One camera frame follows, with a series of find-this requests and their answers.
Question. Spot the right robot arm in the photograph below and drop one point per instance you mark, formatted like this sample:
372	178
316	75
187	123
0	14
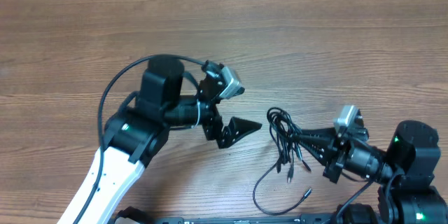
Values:
404	171

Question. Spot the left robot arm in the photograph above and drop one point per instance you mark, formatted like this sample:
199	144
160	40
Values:
177	93

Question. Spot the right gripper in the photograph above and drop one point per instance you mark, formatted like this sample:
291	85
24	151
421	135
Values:
333	155

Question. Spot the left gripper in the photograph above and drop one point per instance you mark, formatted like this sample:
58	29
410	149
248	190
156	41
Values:
227	136

